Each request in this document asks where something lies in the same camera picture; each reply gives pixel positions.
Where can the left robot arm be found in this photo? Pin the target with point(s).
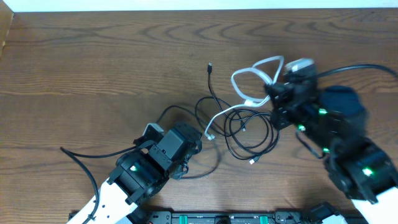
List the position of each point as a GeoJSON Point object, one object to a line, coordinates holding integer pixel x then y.
{"type": "Point", "coordinates": [141, 173]}

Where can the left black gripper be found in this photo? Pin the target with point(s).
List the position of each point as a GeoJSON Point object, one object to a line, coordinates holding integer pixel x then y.
{"type": "Point", "coordinates": [183, 173]}

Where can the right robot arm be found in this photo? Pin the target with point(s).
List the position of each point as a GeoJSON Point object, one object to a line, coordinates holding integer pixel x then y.
{"type": "Point", "coordinates": [335, 120]}

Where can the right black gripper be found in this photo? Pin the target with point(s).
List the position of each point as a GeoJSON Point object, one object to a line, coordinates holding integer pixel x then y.
{"type": "Point", "coordinates": [282, 98]}

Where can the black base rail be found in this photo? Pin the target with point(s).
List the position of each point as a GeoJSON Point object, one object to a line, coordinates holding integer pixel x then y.
{"type": "Point", "coordinates": [322, 214]}

